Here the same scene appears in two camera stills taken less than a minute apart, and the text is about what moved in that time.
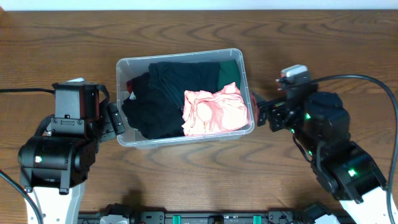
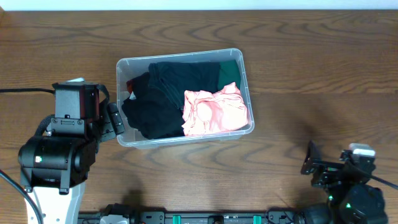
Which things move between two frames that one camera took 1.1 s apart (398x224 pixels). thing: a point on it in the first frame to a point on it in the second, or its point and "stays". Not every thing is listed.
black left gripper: x=110 y=122 stays
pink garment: x=204 y=112 stays
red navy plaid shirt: x=130 y=84 stays
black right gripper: x=284 y=110 to x=331 y=170
